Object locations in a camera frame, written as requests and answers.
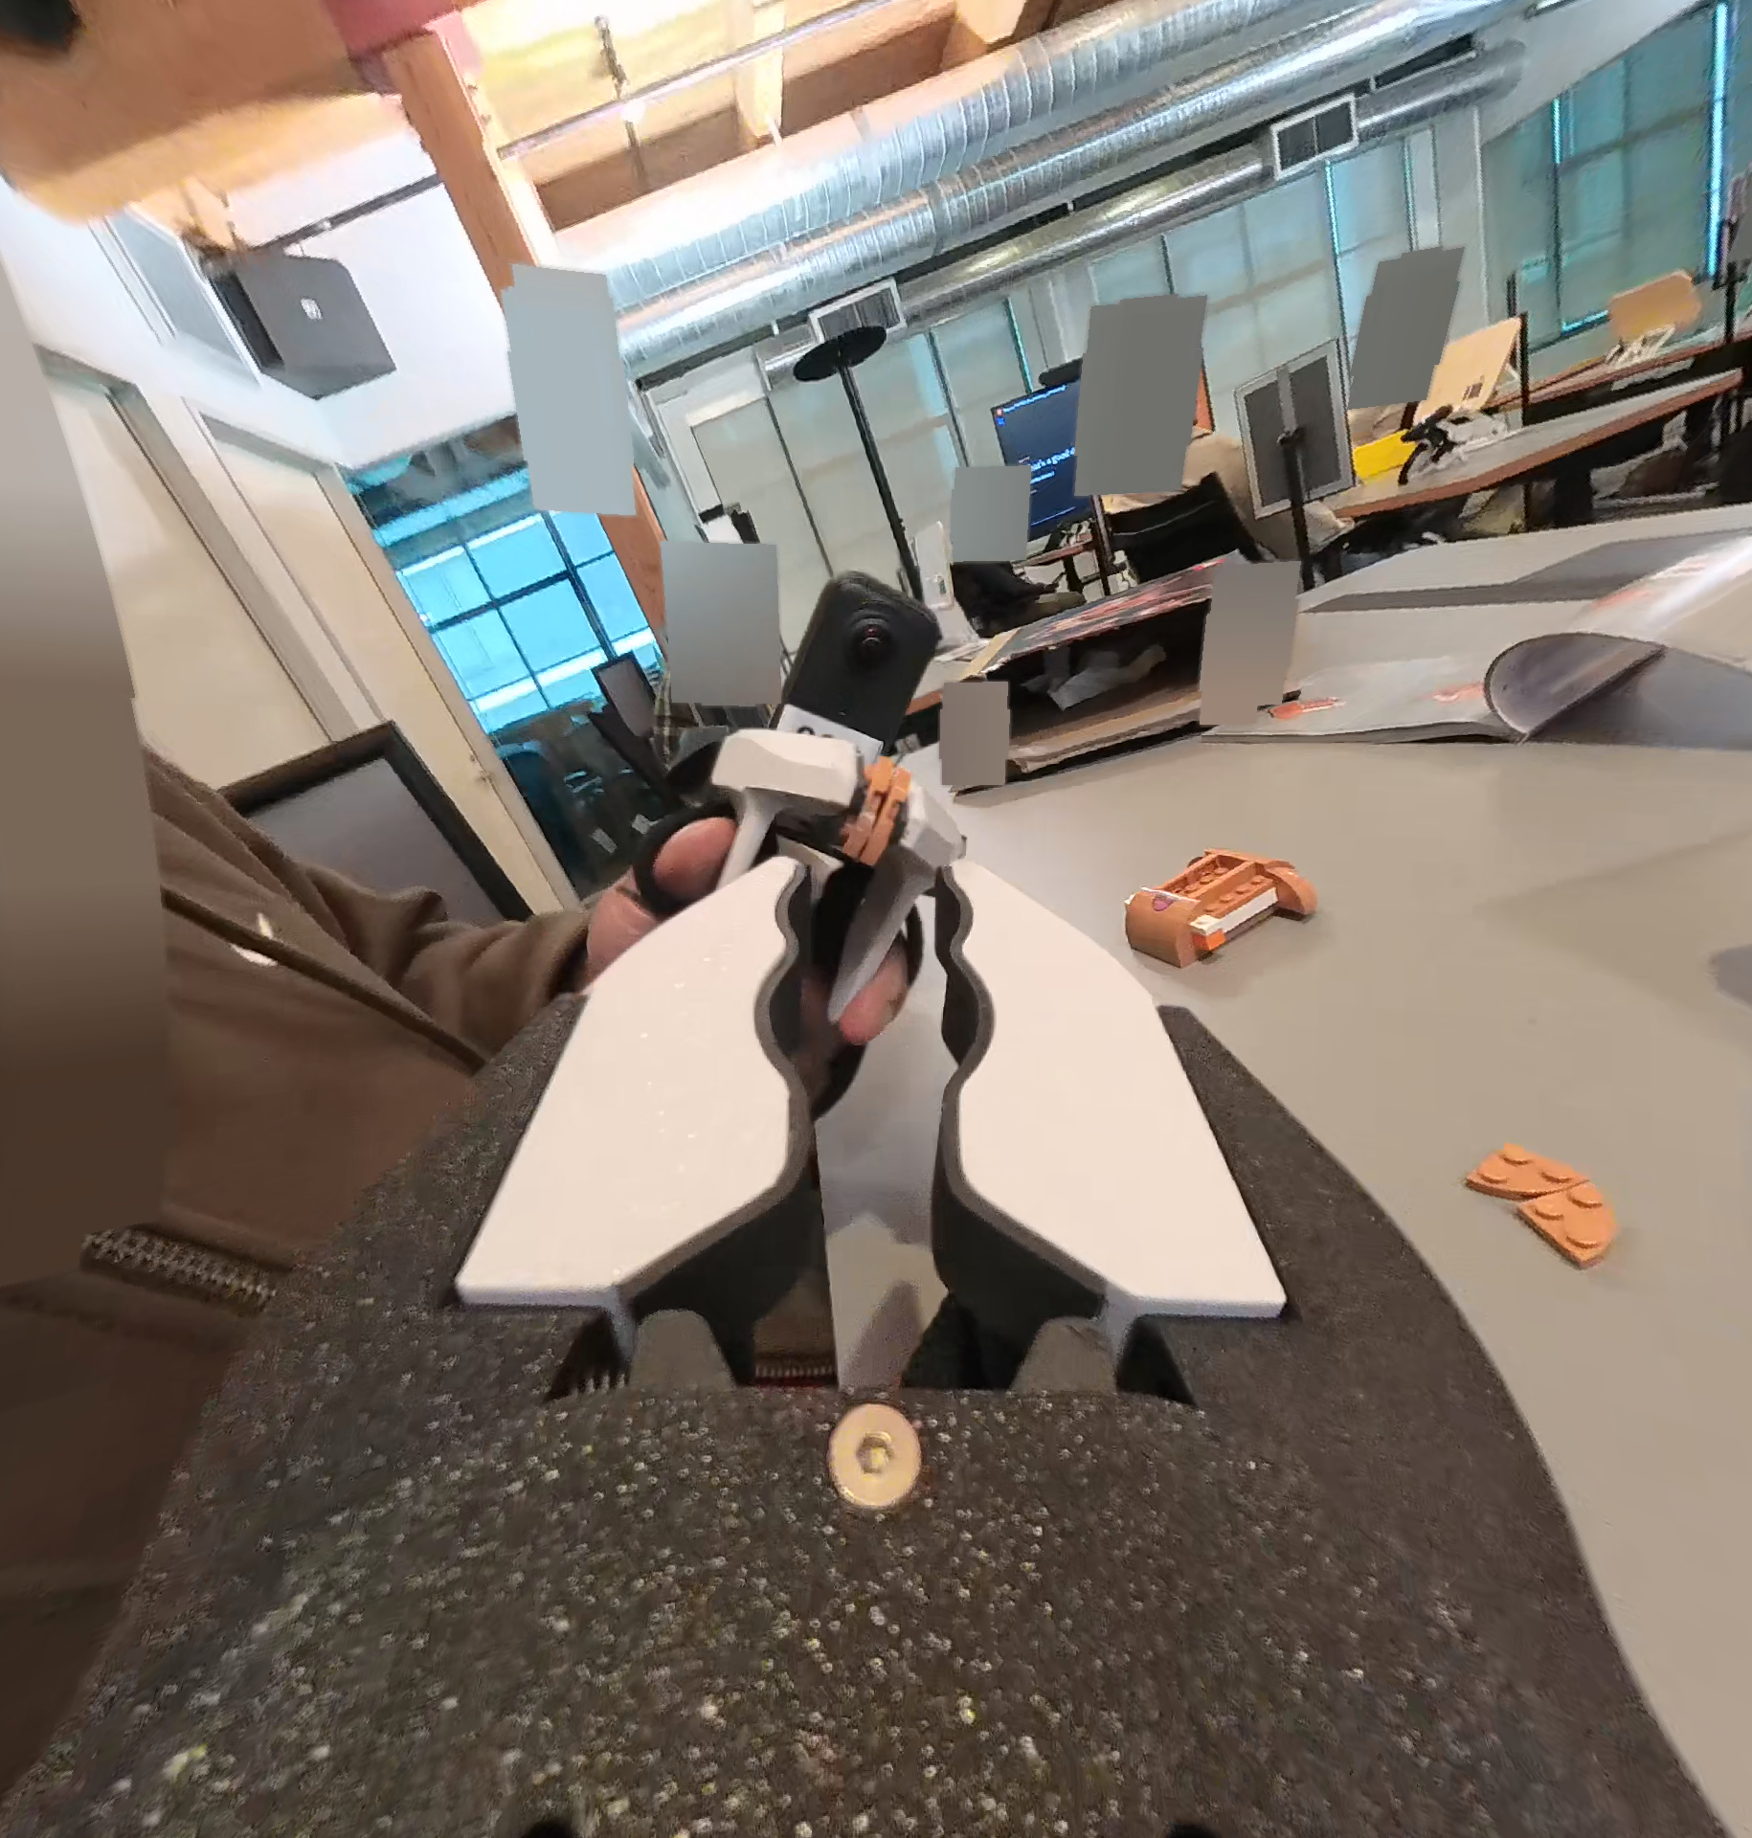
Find black pole with round disc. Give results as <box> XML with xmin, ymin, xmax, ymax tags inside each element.
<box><xmin>794</xmin><ymin>326</ymin><xmax>920</xmax><ymax>577</ymax></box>

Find grey screen on stand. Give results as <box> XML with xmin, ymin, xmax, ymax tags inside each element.
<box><xmin>1234</xmin><ymin>337</ymin><xmax>1353</xmax><ymax>590</ymax></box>

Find black framed grey panel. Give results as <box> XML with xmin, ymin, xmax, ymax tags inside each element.
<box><xmin>221</xmin><ymin>722</ymin><xmax>532</xmax><ymax>922</ymax></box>

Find black hanging speaker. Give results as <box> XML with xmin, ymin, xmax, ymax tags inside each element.
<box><xmin>206</xmin><ymin>251</ymin><xmax>395</xmax><ymax>403</ymax></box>

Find person's brown jacket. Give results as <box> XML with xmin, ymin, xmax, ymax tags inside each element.
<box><xmin>0</xmin><ymin>746</ymin><xmax>596</xmax><ymax>1581</ymax></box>

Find lego instruction booklet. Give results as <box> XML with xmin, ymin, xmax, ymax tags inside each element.
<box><xmin>1205</xmin><ymin>531</ymin><xmax>1752</xmax><ymax>746</ymax></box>

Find person's left forearm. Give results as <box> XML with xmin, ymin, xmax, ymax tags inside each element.
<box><xmin>302</xmin><ymin>862</ymin><xmax>596</xmax><ymax>1071</ymax></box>

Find silver ventilation duct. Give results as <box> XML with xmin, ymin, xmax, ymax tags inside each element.
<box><xmin>618</xmin><ymin>43</ymin><xmax>1530</xmax><ymax>377</ymax></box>
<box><xmin>589</xmin><ymin>0</ymin><xmax>1502</xmax><ymax>309</ymax></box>

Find grey desk wooden edge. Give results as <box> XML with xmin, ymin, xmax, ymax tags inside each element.
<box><xmin>1327</xmin><ymin>372</ymin><xmax>1745</xmax><ymax>525</ymax></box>

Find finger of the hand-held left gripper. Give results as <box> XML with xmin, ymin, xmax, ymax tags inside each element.
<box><xmin>893</xmin><ymin>782</ymin><xmax>969</xmax><ymax>874</ymax></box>
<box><xmin>707</xmin><ymin>731</ymin><xmax>864</xmax><ymax>812</ymax></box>

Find person's left hand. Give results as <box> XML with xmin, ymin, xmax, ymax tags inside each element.
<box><xmin>580</xmin><ymin>818</ymin><xmax>918</xmax><ymax>1050</ymax></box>

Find wooden chair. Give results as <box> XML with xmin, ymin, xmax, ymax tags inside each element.
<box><xmin>1427</xmin><ymin>315</ymin><xmax>1524</xmax><ymax>419</ymax></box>

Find computer monitor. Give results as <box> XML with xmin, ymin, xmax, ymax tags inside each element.
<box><xmin>990</xmin><ymin>376</ymin><xmax>1093</xmax><ymax>539</ymax></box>

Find brown lego assembly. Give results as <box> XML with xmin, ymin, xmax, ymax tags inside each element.
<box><xmin>1122</xmin><ymin>848</ymin><xmax>1320</xmax><ymax>970</ymax></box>

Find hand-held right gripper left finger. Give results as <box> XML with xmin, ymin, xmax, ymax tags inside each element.
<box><xmin>454</xmin><ymin>857</ymin><xmax>821</xmax><ymax>1310</ymax></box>

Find open cardboard box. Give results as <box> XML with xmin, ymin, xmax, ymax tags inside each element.
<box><xmin>904</xmin><ymin>631</ymin><xmax>1223</xmax><ymax>784</ymax></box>

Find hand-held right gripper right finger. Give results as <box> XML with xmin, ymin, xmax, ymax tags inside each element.
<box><xmin>933</xmin><ymin>860</ymin><xmax>1292</xmax><ymax>1323</ymax></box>

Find dark lego set box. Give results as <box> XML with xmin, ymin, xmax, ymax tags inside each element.
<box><xmin>983</xmin><ymin>562</ymin><xmax>1223</xmax><ymax>668</ymax></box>

